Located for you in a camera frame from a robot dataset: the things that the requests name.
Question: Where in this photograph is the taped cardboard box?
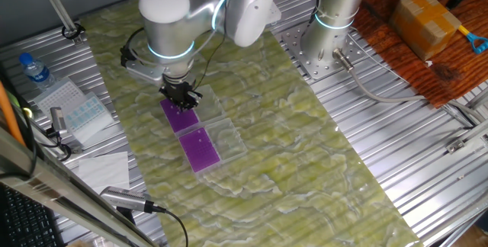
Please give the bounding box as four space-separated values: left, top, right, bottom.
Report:
389 0 463 62

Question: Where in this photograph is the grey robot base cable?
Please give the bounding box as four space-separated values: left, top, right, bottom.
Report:
332 47 488 126

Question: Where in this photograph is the black camera clamp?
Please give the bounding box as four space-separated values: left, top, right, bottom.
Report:
40 127 73 162

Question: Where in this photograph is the white power strip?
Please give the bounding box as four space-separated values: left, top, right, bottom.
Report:
271 1 283 24

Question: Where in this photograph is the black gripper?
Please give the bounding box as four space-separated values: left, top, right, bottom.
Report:
159 80 203 111

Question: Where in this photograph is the metal pole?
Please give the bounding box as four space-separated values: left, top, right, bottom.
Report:
32 0 83 46

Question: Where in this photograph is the orange pole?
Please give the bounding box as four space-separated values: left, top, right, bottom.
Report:
0 80 27 148

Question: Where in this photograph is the large silver camera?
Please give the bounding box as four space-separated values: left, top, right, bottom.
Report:
99 185 154 214

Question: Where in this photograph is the small metal corner bracket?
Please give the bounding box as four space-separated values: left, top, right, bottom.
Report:
445 136 467 155

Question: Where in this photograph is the black keyboard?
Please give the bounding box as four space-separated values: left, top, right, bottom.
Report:
0 184 66 247

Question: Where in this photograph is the blue pipette tip box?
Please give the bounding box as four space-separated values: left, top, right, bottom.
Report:
63 91 115 145

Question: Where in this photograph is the aluminium frame bar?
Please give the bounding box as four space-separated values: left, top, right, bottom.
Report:
0 124 159 247

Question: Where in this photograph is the blue cap water bottle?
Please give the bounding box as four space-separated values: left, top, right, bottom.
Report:
18 52 57 91

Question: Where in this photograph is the white pipette tip box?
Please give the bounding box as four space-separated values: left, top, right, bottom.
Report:
33 77 85 120

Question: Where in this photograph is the green marble pattern mat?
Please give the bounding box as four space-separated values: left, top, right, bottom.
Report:
79 1 424 247

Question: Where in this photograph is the reddish brown wooden board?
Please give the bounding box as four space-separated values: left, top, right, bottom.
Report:
352 0 488 109

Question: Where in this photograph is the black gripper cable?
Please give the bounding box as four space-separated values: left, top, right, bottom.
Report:
192 0 232 91

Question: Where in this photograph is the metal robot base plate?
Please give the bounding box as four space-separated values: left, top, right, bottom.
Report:
281 21 369 82

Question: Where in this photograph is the black camera cable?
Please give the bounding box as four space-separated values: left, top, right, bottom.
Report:
150 204 190 247

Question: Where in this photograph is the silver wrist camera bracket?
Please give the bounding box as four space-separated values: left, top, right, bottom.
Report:
124 59 165 87

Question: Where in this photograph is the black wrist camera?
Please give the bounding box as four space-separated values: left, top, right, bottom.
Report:
120 44 135 69

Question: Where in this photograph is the small grey camera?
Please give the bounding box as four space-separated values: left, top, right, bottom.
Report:
49 106 69 136

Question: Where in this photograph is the blue yellow toy shovel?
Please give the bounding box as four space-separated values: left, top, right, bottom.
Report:
406 0 488 56

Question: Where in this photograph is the white paper sheet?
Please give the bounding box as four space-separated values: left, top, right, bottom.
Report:
72 150 131 195

